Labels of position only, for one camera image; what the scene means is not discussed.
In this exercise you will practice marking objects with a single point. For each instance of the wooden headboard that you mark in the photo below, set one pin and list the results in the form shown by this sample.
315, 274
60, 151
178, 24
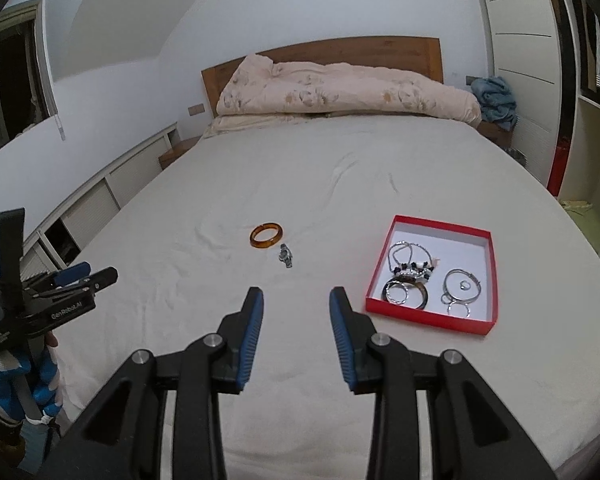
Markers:
330, 52

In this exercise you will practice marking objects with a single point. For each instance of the white wardrobe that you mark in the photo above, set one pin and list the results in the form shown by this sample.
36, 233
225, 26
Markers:
525, 60

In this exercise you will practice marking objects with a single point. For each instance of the red jewelry box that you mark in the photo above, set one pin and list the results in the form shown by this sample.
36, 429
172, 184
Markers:
480, 255

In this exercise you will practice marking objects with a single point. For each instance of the wooden nightstand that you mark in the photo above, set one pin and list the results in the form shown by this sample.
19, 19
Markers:
180, 152
497, 132

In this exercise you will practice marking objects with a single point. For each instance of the dark doorway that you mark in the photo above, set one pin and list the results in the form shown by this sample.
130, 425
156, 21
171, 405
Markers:
15, 70

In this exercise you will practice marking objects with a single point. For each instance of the thin silver bangle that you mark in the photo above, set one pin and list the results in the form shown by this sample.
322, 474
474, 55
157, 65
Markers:
450, 280

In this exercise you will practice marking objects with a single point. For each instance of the wall socket plate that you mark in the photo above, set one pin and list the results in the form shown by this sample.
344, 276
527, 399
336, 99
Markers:
196, 109

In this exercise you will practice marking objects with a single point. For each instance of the silver wristwatch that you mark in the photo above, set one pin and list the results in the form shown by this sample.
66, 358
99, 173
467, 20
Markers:
285, 255

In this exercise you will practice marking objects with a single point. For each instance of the person's left hand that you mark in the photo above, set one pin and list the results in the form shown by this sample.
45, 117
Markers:
5, 385

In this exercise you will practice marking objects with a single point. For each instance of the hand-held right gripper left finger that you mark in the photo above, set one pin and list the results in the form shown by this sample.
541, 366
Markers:
250, 340

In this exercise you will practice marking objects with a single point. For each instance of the open white shelf unit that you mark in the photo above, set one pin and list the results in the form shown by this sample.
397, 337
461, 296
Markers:
595, 110

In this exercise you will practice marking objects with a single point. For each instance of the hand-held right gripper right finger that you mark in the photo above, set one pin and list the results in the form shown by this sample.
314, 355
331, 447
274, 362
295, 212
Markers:
342, 340

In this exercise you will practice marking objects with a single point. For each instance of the dark tortoiseshell bangle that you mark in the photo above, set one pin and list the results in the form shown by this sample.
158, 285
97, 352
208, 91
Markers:
422, 294

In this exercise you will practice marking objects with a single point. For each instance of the amber bangle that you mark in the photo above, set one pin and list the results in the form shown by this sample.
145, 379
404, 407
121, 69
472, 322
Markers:
266, 236

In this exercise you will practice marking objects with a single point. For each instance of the blue crumpled cloth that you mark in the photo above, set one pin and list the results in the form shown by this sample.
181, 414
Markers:
495, 102

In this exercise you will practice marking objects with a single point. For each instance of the low white slatted cabinet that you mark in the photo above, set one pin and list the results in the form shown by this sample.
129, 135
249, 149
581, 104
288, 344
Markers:
80, 200

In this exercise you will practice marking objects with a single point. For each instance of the pink floral duvet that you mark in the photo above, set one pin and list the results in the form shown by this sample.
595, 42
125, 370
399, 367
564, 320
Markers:
340, 90

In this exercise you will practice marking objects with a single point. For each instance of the beige pillow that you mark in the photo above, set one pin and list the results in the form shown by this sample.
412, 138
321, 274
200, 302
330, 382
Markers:
260, 122

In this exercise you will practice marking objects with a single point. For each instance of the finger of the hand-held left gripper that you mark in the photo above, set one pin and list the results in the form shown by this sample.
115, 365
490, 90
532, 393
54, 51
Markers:
75, 272
100, 278

